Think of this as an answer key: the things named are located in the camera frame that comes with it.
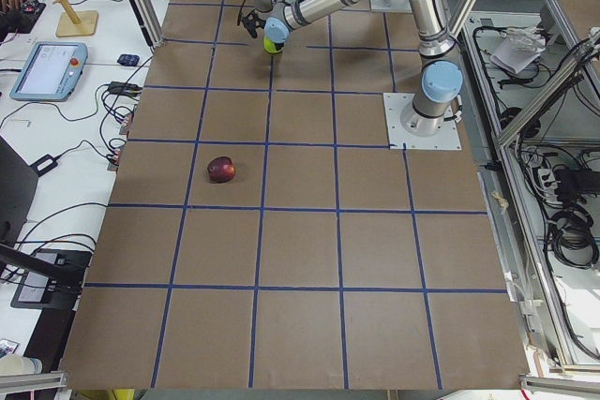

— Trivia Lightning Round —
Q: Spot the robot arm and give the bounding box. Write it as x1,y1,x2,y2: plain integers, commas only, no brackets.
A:
237,0,463,137

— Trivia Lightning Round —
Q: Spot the black monitor stand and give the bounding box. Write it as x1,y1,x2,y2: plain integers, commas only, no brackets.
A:
1,141,91,311

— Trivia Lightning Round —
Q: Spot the dark red apple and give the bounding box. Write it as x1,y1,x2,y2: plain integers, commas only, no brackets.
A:
206,156,236,184

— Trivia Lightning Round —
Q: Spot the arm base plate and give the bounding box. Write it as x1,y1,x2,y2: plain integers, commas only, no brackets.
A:
382,93,461,151

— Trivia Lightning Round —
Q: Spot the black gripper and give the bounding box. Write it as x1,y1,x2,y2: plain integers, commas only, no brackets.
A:
238,9,266,39

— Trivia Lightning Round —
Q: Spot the green apple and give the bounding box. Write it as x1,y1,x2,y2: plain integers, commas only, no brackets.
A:
262,36,285,55

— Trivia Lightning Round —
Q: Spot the teach pendant tablet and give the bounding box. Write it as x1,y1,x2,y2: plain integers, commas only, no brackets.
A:
9,42,88,102

